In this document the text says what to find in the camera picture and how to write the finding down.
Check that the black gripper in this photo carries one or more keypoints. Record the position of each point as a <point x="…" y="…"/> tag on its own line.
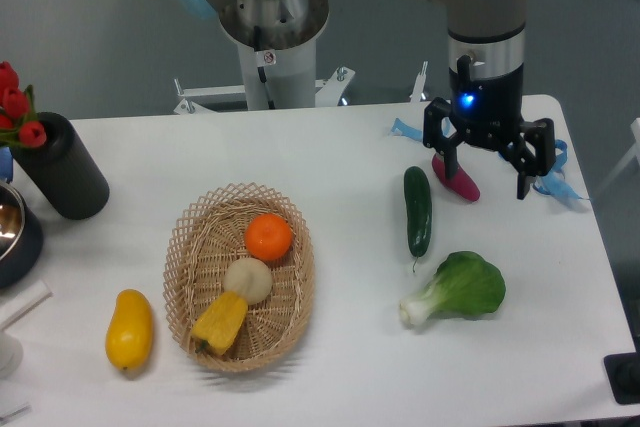
<point x="486" y="113"/>

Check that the yellow bell pepper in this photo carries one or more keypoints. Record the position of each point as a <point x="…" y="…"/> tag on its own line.
<point x="217" y="328"/>

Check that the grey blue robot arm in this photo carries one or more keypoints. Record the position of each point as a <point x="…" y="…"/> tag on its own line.
<point x="491" y="32"/>

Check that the woven wicker basket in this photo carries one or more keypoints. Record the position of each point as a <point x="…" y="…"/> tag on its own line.
<point x="205" y="241"/>

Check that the purple sweet potato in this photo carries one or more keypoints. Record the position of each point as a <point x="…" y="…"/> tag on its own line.
<point x="461" y="183"/>

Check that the blue ribbon strip curved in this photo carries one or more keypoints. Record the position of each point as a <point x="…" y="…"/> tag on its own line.
<point x="400" y="128"/>

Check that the blue ribbon strip right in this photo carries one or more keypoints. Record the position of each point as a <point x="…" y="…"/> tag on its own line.
<point x="554" y="183"/>

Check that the green cucumber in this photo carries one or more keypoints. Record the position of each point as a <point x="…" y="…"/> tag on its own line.
<point x="419" y="212"/>

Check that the green bok choy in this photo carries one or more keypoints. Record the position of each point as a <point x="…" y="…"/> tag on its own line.
<point x="464" y="284"/>

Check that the orange mandarin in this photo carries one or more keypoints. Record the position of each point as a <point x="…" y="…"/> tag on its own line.
<point x="268" y="237"/>

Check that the black device table corner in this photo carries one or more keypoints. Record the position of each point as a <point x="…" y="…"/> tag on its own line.
<point x="623" y="376"/>

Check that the yellow mango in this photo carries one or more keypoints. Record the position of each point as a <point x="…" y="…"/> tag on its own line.
<point x="129" y="337"/>

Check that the black cylindrical vase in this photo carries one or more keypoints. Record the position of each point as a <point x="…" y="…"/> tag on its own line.
<point x="64" y="170"/>

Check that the red artificial tulips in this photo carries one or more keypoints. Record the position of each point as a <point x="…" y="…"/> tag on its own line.
<point x="20" y="125"/>

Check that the metal bowl dark base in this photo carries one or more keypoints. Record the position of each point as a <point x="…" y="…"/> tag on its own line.
<point x="21" y="237"/>

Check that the white chair frame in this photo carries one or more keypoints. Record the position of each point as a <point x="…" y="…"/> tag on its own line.
<point x="627" y="164"/>

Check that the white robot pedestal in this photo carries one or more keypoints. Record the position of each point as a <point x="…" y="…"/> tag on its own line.
<point x="276" y="45"/>

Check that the white base frame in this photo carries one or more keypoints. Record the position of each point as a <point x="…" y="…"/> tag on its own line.
<point x="341" y="89"/>

